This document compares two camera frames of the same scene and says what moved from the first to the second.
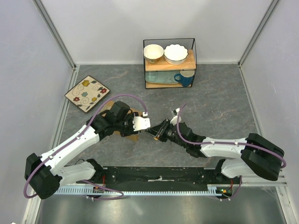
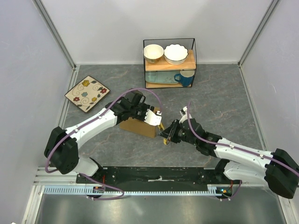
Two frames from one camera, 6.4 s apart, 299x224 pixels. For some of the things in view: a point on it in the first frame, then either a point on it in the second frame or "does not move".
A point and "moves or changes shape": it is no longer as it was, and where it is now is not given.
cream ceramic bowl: x=153 y=53 does not move
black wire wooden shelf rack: x=169 y=63 does not move
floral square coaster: x=88 y=94 does not move
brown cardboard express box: x=133 y=138 moves or changes shape
